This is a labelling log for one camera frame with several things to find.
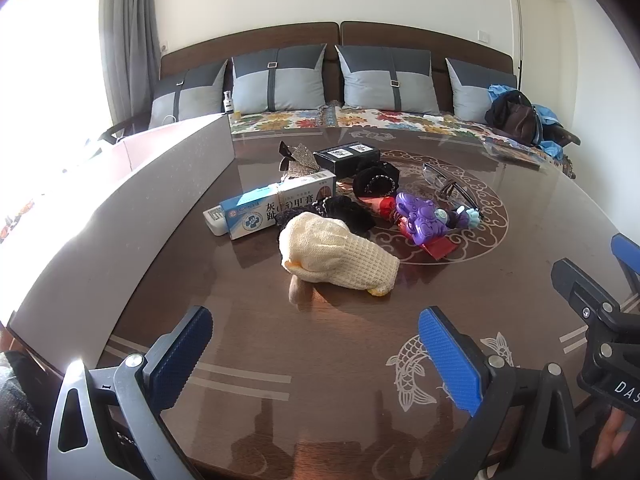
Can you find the black beaded knitted scrunchie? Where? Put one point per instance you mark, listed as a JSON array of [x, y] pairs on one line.
[[350, 215]]

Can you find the white door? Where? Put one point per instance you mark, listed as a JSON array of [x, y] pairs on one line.
[[542, 45]]

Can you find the cream knitted glove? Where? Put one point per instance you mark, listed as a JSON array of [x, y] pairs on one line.
[[330, 250]]

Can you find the dark chair armrest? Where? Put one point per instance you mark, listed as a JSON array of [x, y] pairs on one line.
[[112, 132]]

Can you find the blue cloth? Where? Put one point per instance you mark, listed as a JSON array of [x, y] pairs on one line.
[[547, 115]]

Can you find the grey two-tone pillow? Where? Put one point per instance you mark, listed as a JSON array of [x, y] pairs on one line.
[[195, 95], [370, 85], [470, 90], [290, 82]]

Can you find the red packet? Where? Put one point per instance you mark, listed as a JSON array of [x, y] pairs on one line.
[[441, 249]]

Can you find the rhinestone bow hair clip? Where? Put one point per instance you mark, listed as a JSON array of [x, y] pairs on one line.
[[300, 162]]

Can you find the white wall switch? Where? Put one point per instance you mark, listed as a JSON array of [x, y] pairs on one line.
[[484, 36]]

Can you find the black velvet scrunchie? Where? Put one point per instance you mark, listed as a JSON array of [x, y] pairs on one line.
[[375, 177]]

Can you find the black printed box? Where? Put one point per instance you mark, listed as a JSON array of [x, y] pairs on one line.
[[345, 156]]

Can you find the grey curtain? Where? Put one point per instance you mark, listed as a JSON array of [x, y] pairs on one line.
[[132, 35]]

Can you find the small blue purple toy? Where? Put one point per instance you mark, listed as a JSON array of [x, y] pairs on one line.
[[467, 217]]

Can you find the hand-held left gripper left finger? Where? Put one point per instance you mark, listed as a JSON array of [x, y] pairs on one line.
[[182, 355]]

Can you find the person's right hand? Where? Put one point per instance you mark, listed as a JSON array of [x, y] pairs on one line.
[[611, 430]]

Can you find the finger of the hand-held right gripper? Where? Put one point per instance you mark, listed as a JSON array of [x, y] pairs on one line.
[[626, 252], [580, 290]]

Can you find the rimless eyeglasses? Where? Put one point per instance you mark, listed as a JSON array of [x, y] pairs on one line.
[[452, 186]]

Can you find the brown sofa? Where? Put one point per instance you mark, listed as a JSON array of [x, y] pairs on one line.
[[300, 35]]

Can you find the brown bag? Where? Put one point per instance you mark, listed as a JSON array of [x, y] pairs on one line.
[[515, 117]]

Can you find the purple plastic toy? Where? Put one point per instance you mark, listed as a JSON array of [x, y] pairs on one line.
[[420, 216]]

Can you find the blue white medicine box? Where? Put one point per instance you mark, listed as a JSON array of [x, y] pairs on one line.
[[270, 205]]

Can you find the white remote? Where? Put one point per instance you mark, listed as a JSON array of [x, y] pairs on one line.
[[212, 219]]

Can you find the small clear bottle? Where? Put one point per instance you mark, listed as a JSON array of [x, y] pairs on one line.
[[228, 104]]

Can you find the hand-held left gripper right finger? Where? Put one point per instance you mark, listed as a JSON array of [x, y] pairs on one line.
[[450, 365]]

